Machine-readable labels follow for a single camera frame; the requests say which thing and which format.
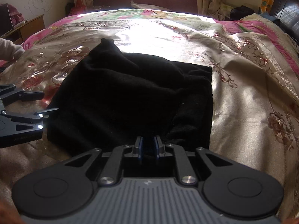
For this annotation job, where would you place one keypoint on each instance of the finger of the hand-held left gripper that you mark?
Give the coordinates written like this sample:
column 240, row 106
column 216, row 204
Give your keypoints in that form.
column 45, row 112
column 30, row 95

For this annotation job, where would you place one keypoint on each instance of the pale crumpled cloth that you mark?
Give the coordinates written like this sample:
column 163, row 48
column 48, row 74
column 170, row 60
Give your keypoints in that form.
column 219, row 11

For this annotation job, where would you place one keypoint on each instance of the red bag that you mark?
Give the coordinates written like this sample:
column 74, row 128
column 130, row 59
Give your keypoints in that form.
column 80, row 8

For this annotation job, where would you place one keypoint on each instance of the dark clothes pile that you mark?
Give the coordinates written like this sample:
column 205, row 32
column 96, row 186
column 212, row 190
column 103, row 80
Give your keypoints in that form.
column 243, row 12

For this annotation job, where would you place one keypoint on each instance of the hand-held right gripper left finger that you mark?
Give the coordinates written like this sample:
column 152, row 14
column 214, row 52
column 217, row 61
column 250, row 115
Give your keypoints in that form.
column 139, row 149

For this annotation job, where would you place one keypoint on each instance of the dark wooden furniture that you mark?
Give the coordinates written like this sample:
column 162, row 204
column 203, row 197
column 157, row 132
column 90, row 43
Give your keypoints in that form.
column 287, row 9

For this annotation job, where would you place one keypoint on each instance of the white pillow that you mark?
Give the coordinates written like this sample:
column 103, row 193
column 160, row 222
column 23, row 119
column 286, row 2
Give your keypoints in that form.
column 149, row 6

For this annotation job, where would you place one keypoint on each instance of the floral satin bedspread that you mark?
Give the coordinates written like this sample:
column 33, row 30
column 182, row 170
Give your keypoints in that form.
column 245, row 98

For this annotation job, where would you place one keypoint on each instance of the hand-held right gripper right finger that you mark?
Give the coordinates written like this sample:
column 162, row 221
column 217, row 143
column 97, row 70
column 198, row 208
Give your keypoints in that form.
column 155, row 149

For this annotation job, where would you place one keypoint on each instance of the black pants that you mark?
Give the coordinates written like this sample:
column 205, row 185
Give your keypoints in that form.
column 128, row 93

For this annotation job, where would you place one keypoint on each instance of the wooden nightstand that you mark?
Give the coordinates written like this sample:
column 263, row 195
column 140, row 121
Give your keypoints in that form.
column 32, row 26

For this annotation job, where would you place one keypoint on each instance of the pink cloth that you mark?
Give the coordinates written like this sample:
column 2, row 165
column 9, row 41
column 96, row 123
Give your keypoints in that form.
column 16, row 15

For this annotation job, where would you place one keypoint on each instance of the yellow plastic bag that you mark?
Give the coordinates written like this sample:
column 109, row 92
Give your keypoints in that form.
column 265, row 3

